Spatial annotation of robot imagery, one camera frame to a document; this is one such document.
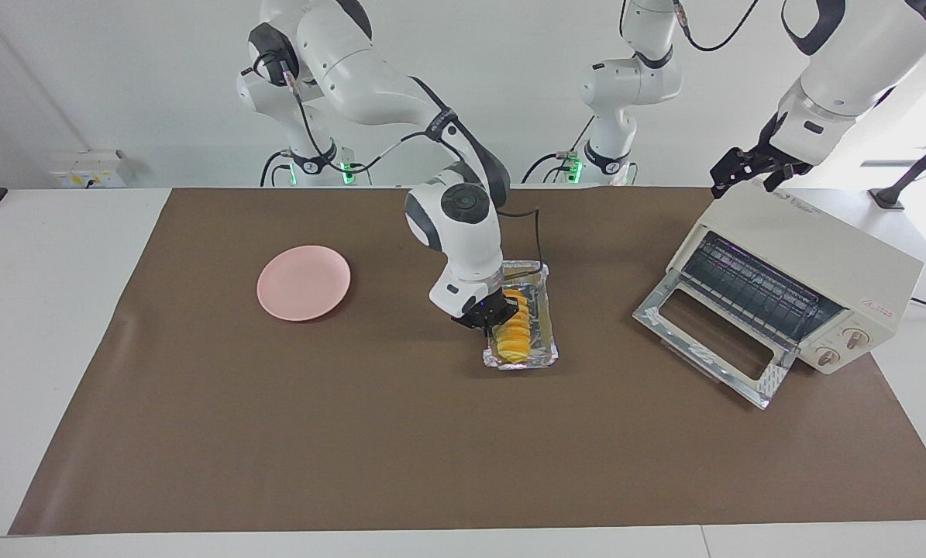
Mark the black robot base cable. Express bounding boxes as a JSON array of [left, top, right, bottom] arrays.
[[521, 116, 587, 185], [260, 150, 293, 188]]

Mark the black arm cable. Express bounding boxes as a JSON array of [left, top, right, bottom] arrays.
[[253, 46, 545, 268], [621, 0, 762, 53]]

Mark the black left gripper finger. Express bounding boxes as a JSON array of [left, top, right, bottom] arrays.
[[763, 159, 814, 193], [709, 146, 762, 199]]

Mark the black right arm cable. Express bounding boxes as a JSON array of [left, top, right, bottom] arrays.
[[253, 46, 545, 268]]

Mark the cream toaster oven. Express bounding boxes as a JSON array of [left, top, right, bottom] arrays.
[[666, 186, 924, 377]]

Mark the brown table mat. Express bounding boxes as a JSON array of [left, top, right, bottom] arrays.
[[9, 186, 926, 536]]

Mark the pink round plate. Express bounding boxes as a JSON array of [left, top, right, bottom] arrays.
[[256, 245, 352, 322]]

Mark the striped orange bread roll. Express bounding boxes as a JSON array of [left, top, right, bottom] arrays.
[[494, 289, 532, 363]]

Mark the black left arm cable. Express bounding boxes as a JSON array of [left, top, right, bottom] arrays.
[[621, 0, 762, 53]]

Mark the glass oven door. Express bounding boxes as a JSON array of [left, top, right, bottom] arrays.
[[632, 270, 798, 410]]

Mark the white wall power socket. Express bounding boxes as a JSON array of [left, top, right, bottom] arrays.
[[50, 150, 128, 189]]

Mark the aluminium foil tray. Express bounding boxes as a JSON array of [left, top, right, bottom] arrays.
[[483, 260, 560, 371]]

